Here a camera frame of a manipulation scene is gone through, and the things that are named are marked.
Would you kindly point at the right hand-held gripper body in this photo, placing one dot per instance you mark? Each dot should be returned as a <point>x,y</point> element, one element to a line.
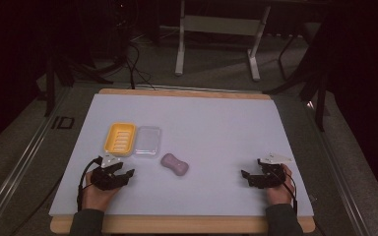
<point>270,175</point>

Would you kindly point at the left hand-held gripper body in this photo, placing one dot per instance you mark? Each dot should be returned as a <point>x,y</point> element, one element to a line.
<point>103,179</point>

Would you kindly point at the person's left hand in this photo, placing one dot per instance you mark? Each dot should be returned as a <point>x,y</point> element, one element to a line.
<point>96,198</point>

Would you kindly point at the person's right hand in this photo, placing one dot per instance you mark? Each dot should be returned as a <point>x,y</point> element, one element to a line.
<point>280,193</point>

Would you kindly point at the yellow soap dish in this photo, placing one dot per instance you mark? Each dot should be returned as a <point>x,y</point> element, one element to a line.
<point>120,139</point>

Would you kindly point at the clear plastic lid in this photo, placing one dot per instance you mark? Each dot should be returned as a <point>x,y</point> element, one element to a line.
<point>147,141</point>

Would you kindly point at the purple soap bar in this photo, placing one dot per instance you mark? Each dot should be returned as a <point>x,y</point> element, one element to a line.
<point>174,164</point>

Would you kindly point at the white table mat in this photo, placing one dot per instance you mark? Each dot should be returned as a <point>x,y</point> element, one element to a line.
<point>210,131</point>

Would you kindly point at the black stand legs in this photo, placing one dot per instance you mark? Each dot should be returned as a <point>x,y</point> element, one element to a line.
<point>321,101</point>

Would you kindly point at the thin black chair leg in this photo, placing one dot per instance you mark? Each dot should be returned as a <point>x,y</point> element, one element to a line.
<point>283,55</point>

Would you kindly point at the white metal stand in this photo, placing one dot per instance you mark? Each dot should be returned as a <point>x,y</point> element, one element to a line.
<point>223,25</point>

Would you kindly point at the metal floor rail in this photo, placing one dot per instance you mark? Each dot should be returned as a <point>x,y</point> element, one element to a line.
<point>338,177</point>
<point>16,165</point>

